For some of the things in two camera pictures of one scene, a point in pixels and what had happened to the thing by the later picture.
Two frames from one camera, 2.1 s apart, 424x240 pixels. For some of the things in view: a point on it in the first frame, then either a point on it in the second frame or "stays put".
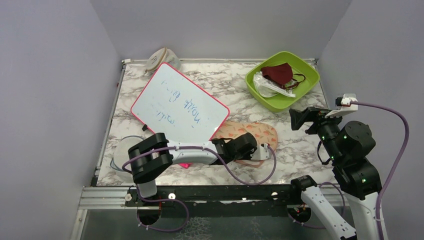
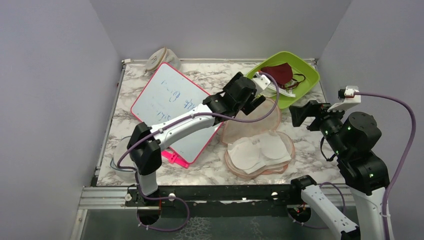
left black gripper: (248, 157) to (252, 102)
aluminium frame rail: (104, 197) stays put
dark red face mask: (282, 75) stays put
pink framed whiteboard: (172, 104) stays put
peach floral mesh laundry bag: (263, 133) to (232, 129)
